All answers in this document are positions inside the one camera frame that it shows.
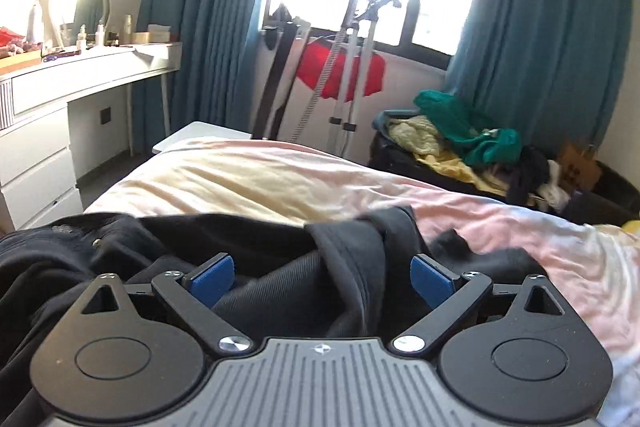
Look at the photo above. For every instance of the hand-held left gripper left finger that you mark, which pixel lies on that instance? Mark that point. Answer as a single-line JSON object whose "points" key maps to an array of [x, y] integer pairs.
{"points": [[214, 281]]}

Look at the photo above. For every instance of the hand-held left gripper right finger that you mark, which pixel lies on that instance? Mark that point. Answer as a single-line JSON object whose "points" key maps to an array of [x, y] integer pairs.
{"points": [[429, 283]]}

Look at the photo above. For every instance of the black garment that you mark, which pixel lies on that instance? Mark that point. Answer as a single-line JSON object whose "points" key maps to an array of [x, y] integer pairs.
{"points": [[310, 277]]}

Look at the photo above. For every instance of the black suitcase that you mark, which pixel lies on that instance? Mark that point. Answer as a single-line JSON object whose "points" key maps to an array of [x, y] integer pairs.
{"points": [[400, 157]]}

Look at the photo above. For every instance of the bed with pastel sheet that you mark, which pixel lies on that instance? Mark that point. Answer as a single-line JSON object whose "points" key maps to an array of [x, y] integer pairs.
{"points": [[325, 184]]}

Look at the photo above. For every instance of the dark garment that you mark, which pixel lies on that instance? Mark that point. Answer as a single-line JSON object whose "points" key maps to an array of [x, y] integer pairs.
{"points": [[525, 172]]}

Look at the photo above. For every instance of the white side table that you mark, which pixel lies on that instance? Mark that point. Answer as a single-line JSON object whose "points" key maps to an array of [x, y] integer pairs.
{"points": [[200, 134]]}

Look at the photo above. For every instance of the yellow garment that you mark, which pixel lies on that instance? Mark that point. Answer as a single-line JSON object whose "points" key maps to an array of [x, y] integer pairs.
{"points": [[420, 134]]}

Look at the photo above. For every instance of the green garment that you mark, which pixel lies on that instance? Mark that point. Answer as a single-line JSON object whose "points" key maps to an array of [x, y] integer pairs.
{"points": [[470, 137]]}

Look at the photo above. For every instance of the white cloth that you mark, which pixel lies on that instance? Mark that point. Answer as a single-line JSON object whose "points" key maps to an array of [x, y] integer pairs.
{"points": [[555, 187]]}

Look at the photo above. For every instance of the cardboard box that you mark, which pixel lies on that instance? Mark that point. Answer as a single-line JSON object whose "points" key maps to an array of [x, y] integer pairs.
{"points": [[580, 169]]}

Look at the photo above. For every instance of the black leaning board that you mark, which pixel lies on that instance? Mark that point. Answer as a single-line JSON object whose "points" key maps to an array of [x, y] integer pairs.
{"points": [[280, 77]]}

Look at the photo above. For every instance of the white dressing table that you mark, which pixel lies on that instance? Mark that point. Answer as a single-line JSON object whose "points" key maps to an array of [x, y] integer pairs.
{"points": [[45, 142]]}

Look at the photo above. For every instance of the metal tripod stand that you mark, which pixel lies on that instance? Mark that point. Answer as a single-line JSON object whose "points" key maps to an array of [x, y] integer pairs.
{"points": [[325, 77]]}

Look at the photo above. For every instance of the red cloth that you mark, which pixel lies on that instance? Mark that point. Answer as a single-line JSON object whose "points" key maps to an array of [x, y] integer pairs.
{"points": [[315, 67]]}

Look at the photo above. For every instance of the beige box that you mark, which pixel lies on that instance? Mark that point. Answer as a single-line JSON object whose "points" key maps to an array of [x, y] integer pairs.
{"points": [[150, 36]]}

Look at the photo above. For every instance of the teal curtain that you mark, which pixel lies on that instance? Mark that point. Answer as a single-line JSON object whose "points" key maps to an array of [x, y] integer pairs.
{"points": [[210, 17], [545, 37]]}

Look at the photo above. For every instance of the small white bottle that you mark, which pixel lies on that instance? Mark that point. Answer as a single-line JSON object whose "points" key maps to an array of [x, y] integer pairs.
{"points": [[100, 36], [81, 39], [127, 29]]}

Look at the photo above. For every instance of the wooden tray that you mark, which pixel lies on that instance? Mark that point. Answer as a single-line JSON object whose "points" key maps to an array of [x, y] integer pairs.
{"points": [[17, 59]]}

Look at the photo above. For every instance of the wavy-framed mirror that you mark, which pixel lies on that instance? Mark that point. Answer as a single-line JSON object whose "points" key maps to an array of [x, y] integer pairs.
{"points": [[95, 2]]}

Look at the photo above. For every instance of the red packet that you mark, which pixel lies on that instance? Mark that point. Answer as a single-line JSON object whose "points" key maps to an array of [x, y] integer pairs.
{"points": [[10, 38]]}

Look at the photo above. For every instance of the wall socket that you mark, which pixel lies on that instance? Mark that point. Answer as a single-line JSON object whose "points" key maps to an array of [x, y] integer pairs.
{"points": [[105, 115]]}

